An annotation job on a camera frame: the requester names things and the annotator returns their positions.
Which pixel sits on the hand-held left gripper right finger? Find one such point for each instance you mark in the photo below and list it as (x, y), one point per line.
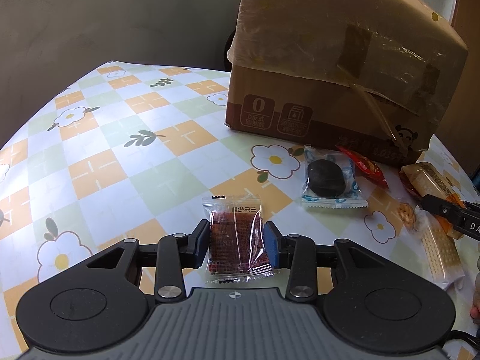
(270, 243)

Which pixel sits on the brown cardboard box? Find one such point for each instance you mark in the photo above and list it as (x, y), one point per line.
(262, 108)

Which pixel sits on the checked floral tablecloth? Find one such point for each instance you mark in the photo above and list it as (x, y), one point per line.
(112, 138)

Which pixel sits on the black cookie packet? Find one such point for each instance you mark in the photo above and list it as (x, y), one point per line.
(326, 178)

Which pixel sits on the small orange nut packet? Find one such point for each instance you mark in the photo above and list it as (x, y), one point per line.
(408, 217)

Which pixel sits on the wooden wall panel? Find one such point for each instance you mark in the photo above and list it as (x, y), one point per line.
(470, 7)

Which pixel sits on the red candy packet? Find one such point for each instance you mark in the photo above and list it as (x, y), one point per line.
(369, 168)

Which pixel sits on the clear cracker packet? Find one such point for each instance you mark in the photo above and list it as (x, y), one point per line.
(440, 251)

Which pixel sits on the person's right hand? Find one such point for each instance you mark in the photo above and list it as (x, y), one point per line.
(476, 313)

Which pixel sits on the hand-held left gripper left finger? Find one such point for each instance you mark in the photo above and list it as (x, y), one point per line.
(203, 238)

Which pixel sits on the red snack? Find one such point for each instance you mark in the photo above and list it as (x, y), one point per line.
(234, 232)

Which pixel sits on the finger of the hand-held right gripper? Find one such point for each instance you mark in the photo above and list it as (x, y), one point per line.
(437, 206)

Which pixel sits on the golden brown wafer packet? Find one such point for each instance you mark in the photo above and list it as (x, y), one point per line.
(427, 180)

